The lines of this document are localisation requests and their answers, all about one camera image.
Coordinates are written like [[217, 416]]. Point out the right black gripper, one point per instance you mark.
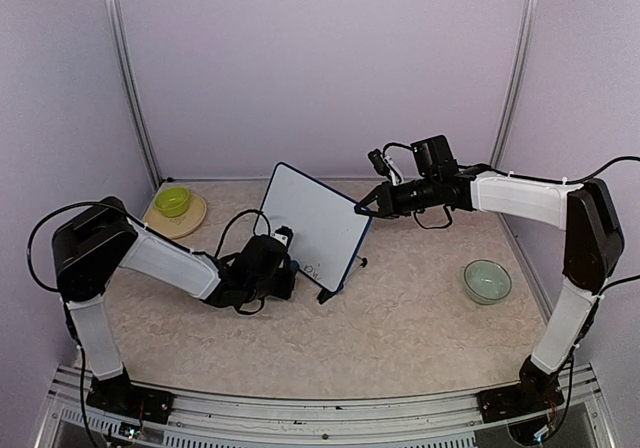
[[386, 203]]

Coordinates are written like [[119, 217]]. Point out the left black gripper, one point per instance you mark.
[[286, 290]]

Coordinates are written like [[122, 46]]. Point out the small blue-framed whiteboard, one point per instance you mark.
[[328, 234]]

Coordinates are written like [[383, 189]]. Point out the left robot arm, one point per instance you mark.
[[103, 240]]

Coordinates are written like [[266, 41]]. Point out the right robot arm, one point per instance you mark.
[[583, 210]]

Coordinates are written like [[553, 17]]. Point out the beige plate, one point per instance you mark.
[[186, 223]]

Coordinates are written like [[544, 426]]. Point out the lime green bowl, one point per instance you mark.
[[173, 202]]

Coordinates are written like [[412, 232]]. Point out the pale green glass bowl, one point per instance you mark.
[[486, 282]]

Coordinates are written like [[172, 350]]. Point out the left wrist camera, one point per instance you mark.
[[284, 235]]

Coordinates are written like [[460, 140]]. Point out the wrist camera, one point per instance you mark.
[[385, 167], [284, 235]]

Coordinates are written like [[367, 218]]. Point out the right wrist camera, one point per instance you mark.
[[385, 167]]

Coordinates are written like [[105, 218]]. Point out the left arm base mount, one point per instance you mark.
[[119, 396]]

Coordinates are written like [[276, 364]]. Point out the front aluminium rail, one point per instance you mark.
[[208, 419]]

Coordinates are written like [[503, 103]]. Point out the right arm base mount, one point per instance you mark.
[[520, 399]]

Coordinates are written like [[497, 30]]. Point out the right aluminium frame post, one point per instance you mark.
[[523, 43]]

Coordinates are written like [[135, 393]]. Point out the aluminium frame post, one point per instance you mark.
[[523, 43], [118, 31]]

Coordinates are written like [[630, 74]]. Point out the left aluminium frame post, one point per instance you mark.
[[118, 31]]

